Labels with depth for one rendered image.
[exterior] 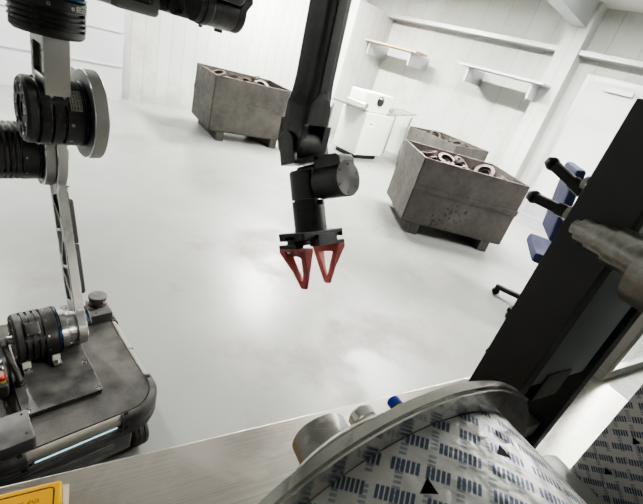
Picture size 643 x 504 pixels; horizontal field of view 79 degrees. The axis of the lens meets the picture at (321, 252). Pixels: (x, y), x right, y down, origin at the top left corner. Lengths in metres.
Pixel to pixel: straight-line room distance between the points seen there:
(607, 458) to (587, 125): 6.95
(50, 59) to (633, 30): 7.06
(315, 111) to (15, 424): 1.20
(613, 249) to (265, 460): 0.48
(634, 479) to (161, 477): 0.48
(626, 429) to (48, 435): 1.40
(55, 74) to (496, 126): 7.10
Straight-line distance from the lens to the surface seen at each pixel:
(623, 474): 0.33
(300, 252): 0.65
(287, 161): 0.68
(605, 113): 7.19
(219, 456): 0.61
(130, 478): 0.60
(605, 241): 0.37
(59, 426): 1.50
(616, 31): 7.45
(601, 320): 0.51
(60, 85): 1.04
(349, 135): 6.94
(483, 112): 7.77
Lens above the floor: 1.40
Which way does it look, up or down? 26 degrees down
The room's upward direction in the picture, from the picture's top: 17 degrees clockwise
